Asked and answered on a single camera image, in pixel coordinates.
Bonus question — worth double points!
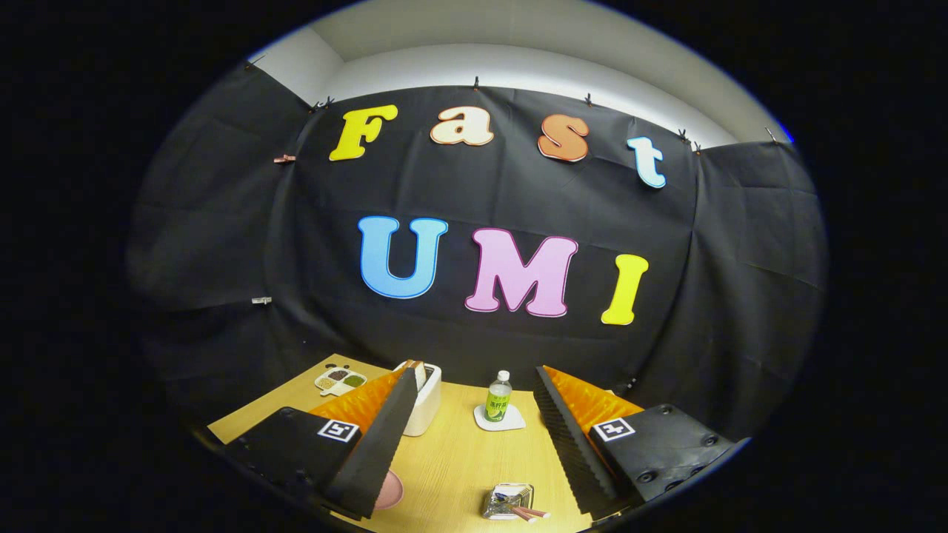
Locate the white toaster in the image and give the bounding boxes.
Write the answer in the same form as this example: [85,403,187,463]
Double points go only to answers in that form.
[393,361,443,438]

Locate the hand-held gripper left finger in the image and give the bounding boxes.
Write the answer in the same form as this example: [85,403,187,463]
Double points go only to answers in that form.
[222,366,421,520]

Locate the green tea bottle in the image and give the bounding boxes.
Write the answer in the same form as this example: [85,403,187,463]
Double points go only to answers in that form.
[484,370,513,423]

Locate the white coaster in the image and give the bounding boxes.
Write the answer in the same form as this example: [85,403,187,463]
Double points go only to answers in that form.
[473,403,527,432]

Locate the metal wire basket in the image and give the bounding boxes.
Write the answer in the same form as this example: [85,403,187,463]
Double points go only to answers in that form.
[481,483,535,521]

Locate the pink plate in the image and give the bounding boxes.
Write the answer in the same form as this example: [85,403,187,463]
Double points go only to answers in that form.
[373,469,405,512]

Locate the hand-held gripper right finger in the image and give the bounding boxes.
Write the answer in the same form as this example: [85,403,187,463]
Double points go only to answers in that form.
[533,365,750,523]

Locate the white divided dish with beans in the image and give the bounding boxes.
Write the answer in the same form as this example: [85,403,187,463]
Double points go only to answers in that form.
[314,366,368,397]

